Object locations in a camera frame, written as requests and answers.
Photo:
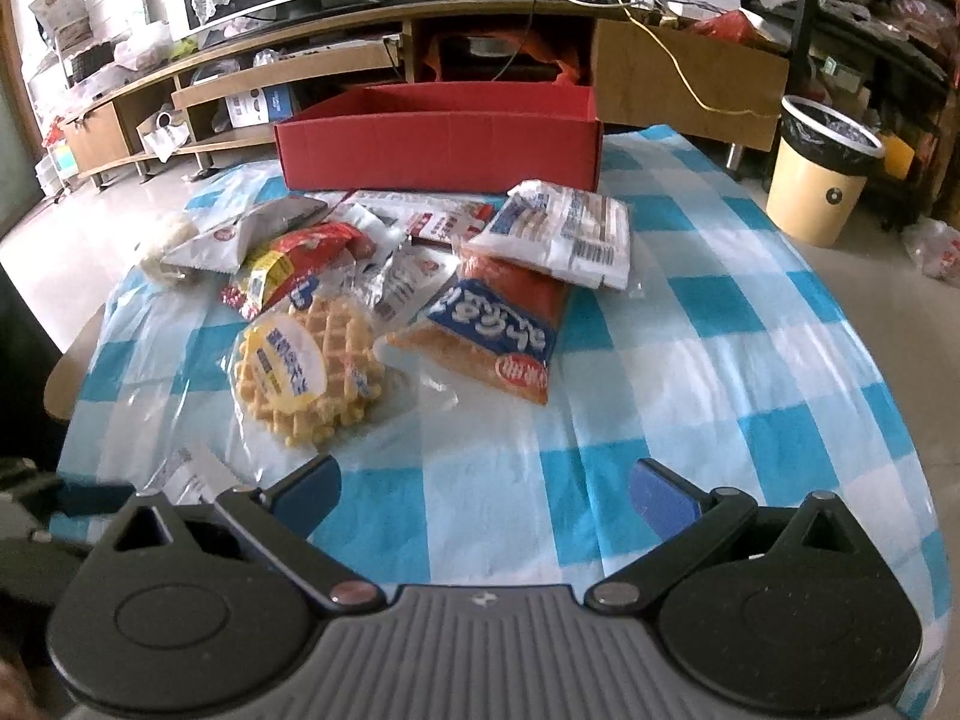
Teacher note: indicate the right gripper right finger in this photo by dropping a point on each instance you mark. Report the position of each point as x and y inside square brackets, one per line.
[695, 528]

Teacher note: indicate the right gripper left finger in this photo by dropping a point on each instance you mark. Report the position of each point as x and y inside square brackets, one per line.
[274, 525]

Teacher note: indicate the waffle snack pack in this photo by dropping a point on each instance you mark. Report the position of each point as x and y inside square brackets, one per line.
[304, 373]

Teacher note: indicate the red yellow Trolli candy bag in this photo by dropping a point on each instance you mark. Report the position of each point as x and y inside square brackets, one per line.
[276, 267]

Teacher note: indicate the silver white snack pouch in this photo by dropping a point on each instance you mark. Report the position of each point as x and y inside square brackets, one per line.
[223, 248]

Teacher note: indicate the orange bread pack blue label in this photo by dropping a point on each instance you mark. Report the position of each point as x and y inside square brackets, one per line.
[497, 324]

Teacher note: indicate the white biscuit pack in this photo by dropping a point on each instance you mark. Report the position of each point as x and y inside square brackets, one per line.
[583, 238]

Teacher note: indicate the red white snack packet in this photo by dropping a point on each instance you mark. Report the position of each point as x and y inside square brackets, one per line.
[435, 218]

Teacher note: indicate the blue white checkered tablecloth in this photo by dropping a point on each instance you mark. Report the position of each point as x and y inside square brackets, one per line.
[732, 364]

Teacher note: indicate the white plastic bag on floor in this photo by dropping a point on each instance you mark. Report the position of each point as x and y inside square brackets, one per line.
[934, 247]

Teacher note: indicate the yellow trash bin black bag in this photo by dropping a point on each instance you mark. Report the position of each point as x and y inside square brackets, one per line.
[823, 162]

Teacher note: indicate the white blue box on shelf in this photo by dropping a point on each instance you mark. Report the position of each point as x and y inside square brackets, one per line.
[261, 106]

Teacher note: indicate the red cardboard box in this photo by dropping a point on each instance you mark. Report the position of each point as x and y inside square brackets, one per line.
[461, 137]

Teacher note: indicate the wooden TV stand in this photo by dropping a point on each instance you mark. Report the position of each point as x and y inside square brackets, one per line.
[641, 74]

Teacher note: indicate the orange plastic bag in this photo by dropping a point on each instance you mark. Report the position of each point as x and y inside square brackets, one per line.
[501, 56]

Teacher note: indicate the black storage shelf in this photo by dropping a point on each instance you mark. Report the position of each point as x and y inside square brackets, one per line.
[892, 64]

